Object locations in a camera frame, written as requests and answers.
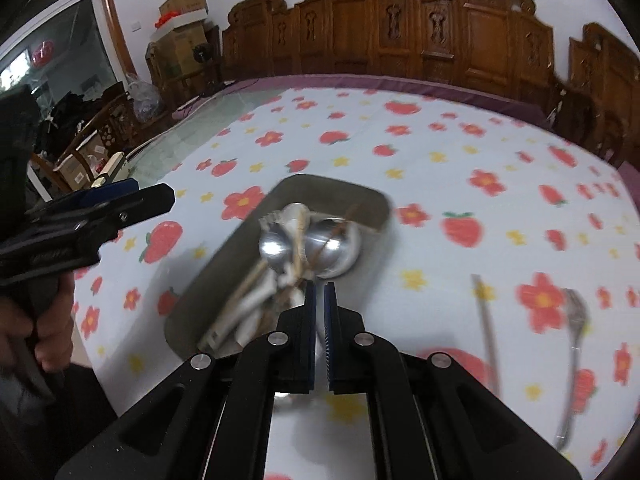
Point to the person's left hand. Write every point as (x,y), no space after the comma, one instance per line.
(55,335)

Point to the strawberry printed tablecloth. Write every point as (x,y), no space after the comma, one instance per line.
(400,160)

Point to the clear plastic bag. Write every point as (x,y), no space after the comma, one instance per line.
(142,97)

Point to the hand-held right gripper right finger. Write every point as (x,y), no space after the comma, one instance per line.
(329,340)

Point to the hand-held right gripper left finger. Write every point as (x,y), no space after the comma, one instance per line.
(311,340)

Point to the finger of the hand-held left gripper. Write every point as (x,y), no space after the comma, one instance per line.
(130,205)
(110,190)

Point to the low wooden chair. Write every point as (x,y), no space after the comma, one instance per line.
(110,125)

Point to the white plastic spoon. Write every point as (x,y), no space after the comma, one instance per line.
(255,305)
(295,215)

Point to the carved wooden bench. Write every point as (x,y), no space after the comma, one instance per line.
(400,25)

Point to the plain metal spoon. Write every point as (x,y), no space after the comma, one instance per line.
(274,250)

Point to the cardboard box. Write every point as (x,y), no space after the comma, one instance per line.
(184,0)
(182,45)

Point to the carved wooden armchair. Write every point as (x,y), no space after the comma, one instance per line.
(600,75)

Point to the wooden door frame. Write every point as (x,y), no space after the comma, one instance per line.
(116,15)

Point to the person's dark clothing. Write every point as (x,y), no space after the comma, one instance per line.
(45,435)

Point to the metal fork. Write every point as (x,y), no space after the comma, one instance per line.
(575,320)

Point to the grey rectangular tray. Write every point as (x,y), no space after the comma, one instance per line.
(320,195)

